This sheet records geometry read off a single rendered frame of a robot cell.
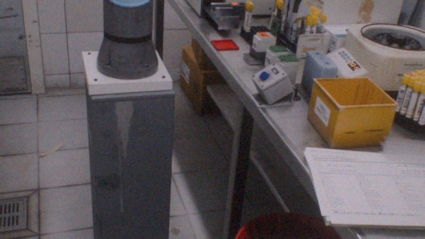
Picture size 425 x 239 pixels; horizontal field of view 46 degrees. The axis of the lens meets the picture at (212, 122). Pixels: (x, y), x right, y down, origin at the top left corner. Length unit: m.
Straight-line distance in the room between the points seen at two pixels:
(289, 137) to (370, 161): 0.17
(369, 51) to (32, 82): 2.23
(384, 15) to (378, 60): 0.41
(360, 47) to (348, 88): 0.22
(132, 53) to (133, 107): 0.13
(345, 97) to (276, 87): 0.16
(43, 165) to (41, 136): 0.27
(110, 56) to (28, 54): 1.90
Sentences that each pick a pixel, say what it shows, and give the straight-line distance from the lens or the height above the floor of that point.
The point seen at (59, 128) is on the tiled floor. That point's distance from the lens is 2.82.
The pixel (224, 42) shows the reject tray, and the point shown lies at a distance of 1.55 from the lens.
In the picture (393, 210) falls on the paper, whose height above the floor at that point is 0.89.
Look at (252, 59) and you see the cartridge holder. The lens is 1.42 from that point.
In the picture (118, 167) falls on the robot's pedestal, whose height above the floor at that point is 0.67.
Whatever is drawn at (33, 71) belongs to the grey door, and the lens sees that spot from 3.13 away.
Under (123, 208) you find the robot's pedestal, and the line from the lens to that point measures 1.39.
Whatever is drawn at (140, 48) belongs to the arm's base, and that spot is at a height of 0.97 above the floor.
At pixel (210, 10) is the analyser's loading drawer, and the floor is 0.92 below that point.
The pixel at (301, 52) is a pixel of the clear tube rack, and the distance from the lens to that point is 1.50.
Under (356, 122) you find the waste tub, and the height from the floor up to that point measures 0.94.
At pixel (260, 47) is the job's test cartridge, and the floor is 0.92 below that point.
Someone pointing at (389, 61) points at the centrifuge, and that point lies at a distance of 1.32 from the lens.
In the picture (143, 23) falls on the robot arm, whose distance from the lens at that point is 1.20.
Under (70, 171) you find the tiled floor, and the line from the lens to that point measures 2.47.
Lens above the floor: 1.42
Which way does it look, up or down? 30 degrees down
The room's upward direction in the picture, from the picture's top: 5 degrees clockwise
